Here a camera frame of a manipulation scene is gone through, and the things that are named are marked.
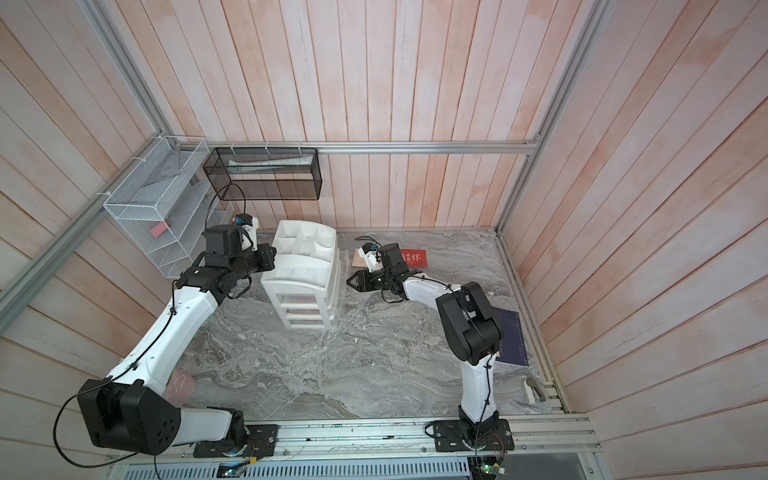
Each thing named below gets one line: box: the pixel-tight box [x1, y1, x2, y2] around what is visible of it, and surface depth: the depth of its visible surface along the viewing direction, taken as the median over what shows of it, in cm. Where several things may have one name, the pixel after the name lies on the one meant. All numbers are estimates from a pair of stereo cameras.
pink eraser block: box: [150, 221, 168, 238], surface depth 84 cm
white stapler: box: [523, 377, 547, 405], surface depth 81 cm
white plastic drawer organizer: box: [260, 220, 337, 330], surface depth 85 cm
